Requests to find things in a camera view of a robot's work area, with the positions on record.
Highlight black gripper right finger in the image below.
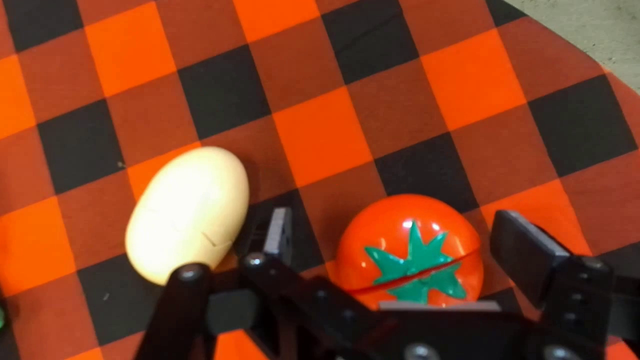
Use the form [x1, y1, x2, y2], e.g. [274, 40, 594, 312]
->
[490, 210, 570, 307]

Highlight red black plaid tablecloth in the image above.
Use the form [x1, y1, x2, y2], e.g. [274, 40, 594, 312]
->
[0, 0, 640, 360]

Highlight beige toy potato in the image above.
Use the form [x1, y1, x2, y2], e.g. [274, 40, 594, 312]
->
[123, 146, 249, 286]

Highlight red toy tomato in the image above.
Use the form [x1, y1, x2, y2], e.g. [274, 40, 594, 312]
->
[334, 193, 484, 309]

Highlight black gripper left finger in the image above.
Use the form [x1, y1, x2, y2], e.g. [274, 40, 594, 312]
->
[262, 208, 291, 262]

